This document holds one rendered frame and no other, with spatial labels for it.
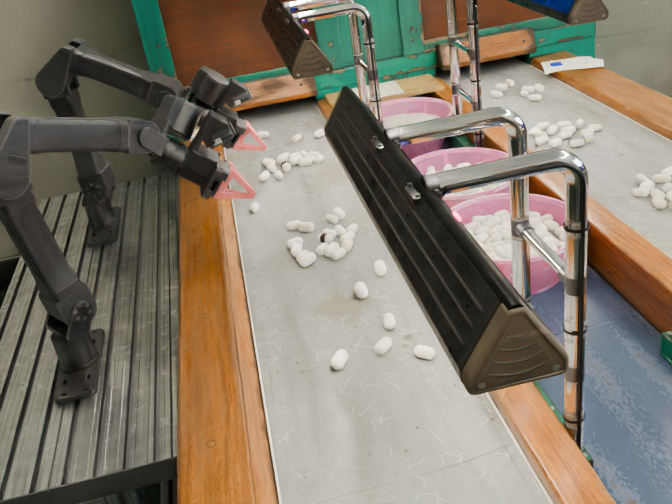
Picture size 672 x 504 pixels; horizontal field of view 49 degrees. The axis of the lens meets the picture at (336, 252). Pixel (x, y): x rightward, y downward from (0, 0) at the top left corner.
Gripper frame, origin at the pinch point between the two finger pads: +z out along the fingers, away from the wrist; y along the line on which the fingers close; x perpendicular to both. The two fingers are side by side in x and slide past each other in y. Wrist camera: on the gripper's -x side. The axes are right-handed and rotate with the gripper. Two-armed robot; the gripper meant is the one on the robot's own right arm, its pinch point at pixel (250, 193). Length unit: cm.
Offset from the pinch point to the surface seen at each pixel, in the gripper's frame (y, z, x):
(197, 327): -28.4, -4.2, 15.6
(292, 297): -21.7, 9.9, 6.9
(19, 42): 163, -61, 38
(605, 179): -4, 62, -37
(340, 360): -45.1, 12.0, 2.8
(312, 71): 6.0, 0.0, -25.3
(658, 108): 22, 81, -57
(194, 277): -11.3, -4.3, 15.7
